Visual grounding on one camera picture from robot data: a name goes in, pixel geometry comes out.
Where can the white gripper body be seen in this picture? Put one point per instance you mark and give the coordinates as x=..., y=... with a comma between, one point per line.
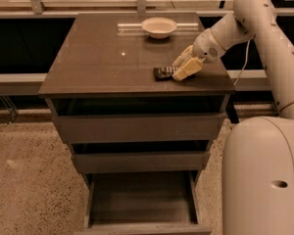
x=205, y=49

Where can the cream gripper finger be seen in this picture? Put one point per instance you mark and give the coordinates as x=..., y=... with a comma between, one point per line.
x=192, y=66
x=183, y=57

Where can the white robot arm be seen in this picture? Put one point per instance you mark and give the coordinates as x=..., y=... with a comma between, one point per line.
x=258, y=157

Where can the grey top drawer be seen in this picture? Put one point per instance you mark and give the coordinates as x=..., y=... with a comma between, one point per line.
x=138, y=119

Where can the grey drawer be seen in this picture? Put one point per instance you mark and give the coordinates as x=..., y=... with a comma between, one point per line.
x=143, y=203
x=139, y=156
x=138, y=119

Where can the grey drawer cabinet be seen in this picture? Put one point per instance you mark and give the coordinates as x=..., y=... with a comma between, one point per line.
x=109, y=56

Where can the grey middle drawer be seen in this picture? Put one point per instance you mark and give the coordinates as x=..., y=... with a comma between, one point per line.
x=139, y=156

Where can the grey bottom drawer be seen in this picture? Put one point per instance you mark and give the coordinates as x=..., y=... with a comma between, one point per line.
x=143, y=203

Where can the white paper bowl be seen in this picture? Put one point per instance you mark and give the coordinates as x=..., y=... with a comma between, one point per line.
x=159, y=28

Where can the metal window railing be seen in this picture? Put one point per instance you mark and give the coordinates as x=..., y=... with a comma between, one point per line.
x=88, y=4

